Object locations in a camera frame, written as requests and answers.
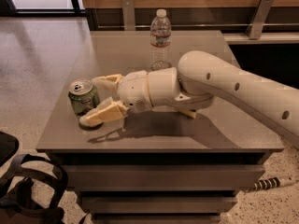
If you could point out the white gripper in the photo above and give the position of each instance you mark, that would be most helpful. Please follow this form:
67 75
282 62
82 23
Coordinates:
135 90

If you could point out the green soda can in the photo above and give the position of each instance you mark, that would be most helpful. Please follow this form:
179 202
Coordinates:
83 96

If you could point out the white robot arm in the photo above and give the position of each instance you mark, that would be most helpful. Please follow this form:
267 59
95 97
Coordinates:
192 84

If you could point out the clear plastic water bottle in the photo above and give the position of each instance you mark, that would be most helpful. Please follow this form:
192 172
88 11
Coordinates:
160 41

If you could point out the green and yellow sponge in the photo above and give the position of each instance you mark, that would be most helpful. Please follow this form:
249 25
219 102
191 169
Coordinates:
188 113

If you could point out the grey drawer cabinet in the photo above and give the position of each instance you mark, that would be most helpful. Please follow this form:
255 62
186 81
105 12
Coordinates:
159 167

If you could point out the black chair seat edge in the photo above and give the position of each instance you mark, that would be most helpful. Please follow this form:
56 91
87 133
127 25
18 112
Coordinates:
9 145

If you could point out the grey side shelf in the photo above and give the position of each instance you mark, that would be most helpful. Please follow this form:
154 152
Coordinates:
265 38

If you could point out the black white striped stick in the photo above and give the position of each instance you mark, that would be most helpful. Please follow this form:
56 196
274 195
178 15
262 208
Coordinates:
273 182

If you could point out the left metal wall bracket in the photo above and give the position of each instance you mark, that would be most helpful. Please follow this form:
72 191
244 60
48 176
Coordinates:
128 13

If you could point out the metal wall bracket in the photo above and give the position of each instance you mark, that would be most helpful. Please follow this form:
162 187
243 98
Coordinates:
255 28
128 13

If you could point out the black bag with straps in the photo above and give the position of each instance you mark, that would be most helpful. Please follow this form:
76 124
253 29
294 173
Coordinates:
16 203

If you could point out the right metal wall bracket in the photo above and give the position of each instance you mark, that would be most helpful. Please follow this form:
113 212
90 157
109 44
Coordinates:
255 28

